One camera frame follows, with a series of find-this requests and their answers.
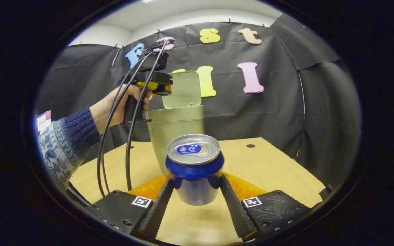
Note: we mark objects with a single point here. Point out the blue pop can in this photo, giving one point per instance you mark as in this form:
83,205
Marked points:
195,171

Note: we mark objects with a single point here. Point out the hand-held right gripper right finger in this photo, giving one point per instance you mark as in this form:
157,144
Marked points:
234,208

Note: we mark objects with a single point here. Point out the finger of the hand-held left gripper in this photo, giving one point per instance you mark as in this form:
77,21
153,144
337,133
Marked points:
159,89

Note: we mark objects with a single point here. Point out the wooden desktop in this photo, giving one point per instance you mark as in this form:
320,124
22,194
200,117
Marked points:
268,171

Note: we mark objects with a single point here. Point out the black backdrop cloth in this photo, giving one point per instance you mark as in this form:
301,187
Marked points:
268,112

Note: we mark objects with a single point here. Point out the computer monitor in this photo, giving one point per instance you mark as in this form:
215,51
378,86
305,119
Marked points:
43,123

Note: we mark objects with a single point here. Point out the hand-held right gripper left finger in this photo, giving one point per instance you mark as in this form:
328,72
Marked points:
159,208

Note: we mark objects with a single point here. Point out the green desktop garbage bin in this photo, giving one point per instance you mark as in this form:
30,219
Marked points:
179,126

